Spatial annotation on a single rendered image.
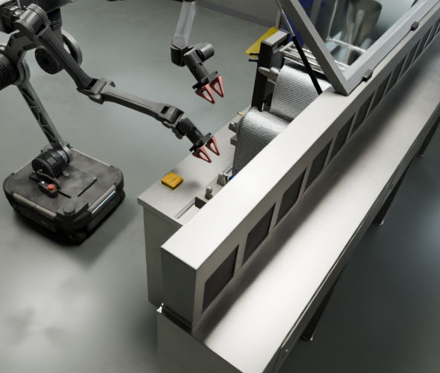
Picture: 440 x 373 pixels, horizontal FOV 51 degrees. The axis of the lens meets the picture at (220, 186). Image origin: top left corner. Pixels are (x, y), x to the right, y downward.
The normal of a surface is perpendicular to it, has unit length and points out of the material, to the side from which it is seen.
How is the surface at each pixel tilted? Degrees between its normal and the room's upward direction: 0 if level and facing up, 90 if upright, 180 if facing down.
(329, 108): 0
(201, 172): 0
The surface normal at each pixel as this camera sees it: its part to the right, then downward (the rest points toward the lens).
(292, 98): -0.58, 0.57
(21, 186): 0.08, -0.70
